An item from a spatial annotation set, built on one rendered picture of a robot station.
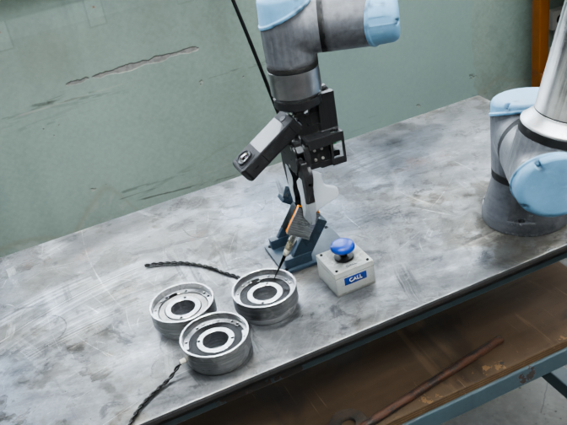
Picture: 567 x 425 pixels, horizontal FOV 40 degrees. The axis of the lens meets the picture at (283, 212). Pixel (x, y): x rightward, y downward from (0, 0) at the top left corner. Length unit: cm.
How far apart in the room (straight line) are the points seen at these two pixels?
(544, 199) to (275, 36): 46
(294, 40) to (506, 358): 74
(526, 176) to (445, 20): 211
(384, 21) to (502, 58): 240
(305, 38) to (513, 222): 51
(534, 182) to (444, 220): 30
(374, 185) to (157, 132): 141
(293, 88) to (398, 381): 62
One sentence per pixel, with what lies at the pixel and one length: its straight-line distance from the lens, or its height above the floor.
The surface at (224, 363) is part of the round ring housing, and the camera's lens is 113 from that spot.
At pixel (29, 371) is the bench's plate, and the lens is 129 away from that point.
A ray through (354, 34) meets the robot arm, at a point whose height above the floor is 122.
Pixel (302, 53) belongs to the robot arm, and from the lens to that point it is 109.
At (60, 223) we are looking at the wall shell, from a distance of 288.
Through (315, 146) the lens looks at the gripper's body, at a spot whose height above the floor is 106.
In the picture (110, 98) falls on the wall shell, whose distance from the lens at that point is 274.
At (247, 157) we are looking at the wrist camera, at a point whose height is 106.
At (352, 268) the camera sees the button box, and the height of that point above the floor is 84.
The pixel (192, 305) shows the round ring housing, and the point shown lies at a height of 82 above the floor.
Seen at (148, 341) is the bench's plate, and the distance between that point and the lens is 125.
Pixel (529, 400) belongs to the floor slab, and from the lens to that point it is 220.
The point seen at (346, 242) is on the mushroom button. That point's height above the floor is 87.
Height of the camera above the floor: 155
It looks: 30 degrees down
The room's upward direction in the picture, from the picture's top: 10 degrees counter-clockwise
